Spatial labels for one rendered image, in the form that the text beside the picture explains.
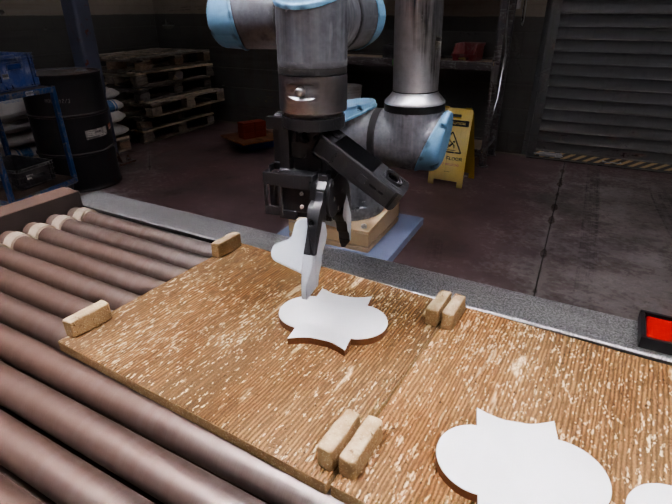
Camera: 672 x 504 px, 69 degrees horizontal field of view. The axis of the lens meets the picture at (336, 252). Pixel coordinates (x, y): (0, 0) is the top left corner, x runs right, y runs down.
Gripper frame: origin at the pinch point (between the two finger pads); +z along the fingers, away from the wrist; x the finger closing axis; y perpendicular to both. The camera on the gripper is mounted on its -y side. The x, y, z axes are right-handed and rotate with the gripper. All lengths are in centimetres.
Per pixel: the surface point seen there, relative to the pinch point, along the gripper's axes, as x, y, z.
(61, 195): -25, 72, 6
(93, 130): -251, 281, 55
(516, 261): -220, -39, 101
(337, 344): 5.7, -2.7, 6.7
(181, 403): 19.5, 10.6, 7.8
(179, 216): -30, 45, 10
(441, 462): 19.4, -17.2, 6.7
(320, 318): 1.0, 1.3, 6.7
